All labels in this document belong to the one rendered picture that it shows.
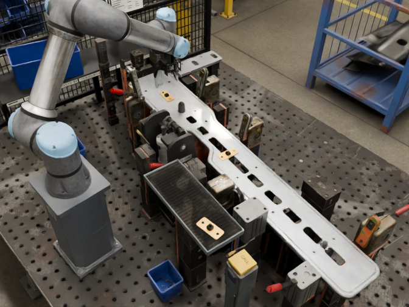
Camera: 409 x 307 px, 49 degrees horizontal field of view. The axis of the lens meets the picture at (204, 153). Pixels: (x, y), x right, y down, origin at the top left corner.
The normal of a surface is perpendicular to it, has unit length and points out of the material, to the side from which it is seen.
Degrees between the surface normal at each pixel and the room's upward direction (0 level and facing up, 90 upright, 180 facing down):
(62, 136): 7
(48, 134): 7
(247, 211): 0
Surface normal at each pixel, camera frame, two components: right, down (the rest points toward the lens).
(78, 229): 0.67, 0.53
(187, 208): 0.01, -0.71
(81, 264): -0.07, 0.67
